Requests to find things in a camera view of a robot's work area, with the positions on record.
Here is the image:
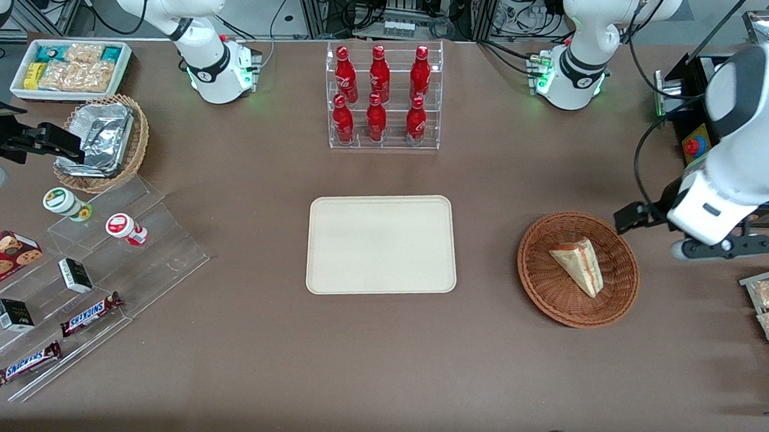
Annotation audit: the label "triangular sandwich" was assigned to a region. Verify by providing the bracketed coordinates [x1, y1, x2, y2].
[546, 236, 607, 300]

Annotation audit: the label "light wicker basket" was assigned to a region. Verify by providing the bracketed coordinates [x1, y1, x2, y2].
[51, 91, 152, 197]

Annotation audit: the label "brown wicker basket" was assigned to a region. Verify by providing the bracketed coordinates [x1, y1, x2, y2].
[513, 208, 644, 333]

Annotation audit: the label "beige plastic tray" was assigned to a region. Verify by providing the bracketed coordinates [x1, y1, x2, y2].
[305, 188, 462, 303]

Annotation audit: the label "green lid white cup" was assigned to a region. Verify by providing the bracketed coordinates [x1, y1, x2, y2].
[41, 185, 95, 224]

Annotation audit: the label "stacked aluminium foil containers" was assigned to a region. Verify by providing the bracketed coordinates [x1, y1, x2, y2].
[55, 99, 135, 181]

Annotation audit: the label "white rectangular snack bin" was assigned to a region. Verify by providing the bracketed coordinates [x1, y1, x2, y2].
[9, 36, 133, 107]

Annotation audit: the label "large clear cracker packet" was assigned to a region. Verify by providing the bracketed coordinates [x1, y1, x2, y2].
[38, 59, 116, 95]

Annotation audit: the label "yellow emergency stop button box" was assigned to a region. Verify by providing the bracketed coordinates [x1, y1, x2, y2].
[681, 122, 714, 169]

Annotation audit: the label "red lid white cup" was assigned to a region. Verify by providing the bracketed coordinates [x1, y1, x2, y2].
[105, 212, 151, 248]

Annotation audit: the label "small black box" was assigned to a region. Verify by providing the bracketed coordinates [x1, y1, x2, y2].
[56, 257, 96, 295]
[0, 298, 37, 334]

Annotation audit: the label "black control box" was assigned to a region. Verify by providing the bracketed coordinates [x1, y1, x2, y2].
[673, 52, 737, 151]

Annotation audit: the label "clear acrylic stepped shelf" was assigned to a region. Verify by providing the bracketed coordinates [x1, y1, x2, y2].
[0, 168, 216, 413]

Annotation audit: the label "Snickers bar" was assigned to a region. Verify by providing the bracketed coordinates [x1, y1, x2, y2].
[0, 337, 63, 392]
[59, 289, 125, 342]

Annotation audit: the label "red cola bottle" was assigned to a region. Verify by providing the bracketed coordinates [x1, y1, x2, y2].
[364, 92, 390, 143]
[408, 43, 434, 105]
[367, 43, 394, 105]
[333, 44, 361, 104]
[331, 93, 358, 145]
[404, 95, 429, 147]

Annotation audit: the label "clear acrylic bottle rack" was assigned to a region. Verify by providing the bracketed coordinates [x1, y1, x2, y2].
[320, 35, 446, 156]

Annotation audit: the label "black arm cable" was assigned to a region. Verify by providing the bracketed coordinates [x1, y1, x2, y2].
[631, 89, 702, 217]

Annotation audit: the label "metal wire rack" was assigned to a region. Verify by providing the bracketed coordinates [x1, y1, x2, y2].
[733, 259, 769, 402]

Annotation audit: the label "aluminium frame rack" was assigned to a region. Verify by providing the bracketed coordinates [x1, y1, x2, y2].
[289, 0, 503, 46]

